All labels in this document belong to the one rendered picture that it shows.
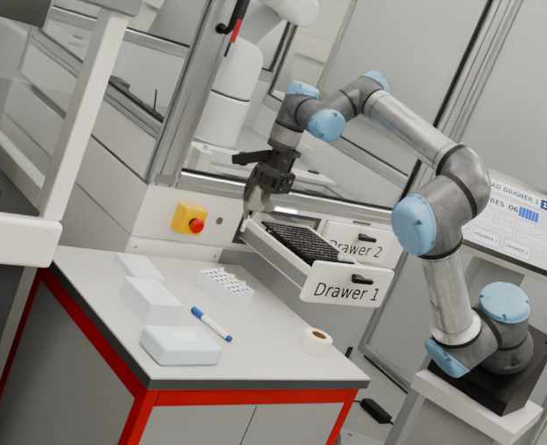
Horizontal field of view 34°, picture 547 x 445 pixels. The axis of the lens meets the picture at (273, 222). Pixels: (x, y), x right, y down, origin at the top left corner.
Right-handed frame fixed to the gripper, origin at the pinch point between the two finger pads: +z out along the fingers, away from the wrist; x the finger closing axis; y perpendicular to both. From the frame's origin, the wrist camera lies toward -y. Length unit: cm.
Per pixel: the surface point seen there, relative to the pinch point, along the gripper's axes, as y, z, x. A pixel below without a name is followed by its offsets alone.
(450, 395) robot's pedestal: 60, 21, 22
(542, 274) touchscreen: 47, 1, 109
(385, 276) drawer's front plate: 28.3, 5.7, 32.1
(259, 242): -3.0, 10.7, 16.7
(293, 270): 12.6, 10.7, 11.6
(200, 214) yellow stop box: -12.9, 6.7, -0.3
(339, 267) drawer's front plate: 22.7, 4.7, 14.9
